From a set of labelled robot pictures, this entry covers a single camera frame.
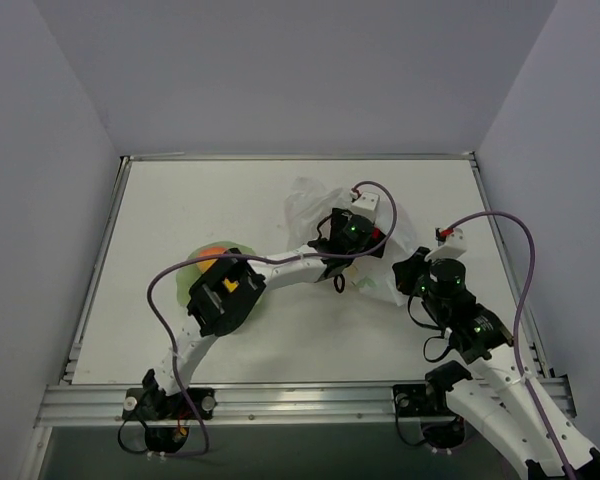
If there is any white plastic bag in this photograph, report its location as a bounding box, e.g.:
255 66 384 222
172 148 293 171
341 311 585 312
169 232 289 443
284 177 418 307

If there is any yellow fake banana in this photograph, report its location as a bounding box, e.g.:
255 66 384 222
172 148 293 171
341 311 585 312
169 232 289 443
223 279 238 292

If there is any peach coloured fake peach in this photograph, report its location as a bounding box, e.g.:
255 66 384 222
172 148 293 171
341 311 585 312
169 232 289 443
196 245 228 262

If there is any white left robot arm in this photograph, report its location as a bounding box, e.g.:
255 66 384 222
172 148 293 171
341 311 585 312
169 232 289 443
142 207 397 419

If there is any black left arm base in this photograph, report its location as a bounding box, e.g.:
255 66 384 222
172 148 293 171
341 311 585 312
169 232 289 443
117 369 217 458

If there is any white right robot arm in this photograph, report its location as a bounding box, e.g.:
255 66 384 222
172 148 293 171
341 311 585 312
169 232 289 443
392 247 600 479

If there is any green wavy glass bowl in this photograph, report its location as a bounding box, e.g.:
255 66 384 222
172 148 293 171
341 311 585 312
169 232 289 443
176 241 264 337

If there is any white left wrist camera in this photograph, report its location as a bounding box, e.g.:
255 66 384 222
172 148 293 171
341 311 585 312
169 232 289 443
350 190 380 220

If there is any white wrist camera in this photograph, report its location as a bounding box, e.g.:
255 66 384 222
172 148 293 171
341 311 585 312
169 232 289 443
425 227 467 262
350 190 380 220

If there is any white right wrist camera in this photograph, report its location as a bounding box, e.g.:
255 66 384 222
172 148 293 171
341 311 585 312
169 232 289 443
425 227 467 262

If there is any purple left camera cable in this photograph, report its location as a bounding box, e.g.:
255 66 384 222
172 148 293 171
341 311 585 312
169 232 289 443
147 180 400 457

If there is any purple camera cable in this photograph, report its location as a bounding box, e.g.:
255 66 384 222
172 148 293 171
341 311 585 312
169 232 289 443
442 211 579 480
147 180 400 457

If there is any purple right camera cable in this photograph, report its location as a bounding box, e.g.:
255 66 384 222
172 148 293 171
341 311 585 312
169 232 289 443
442 211 579 480

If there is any aluminium front frame rail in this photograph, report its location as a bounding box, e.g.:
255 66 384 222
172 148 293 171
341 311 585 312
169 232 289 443
34 382 576 426

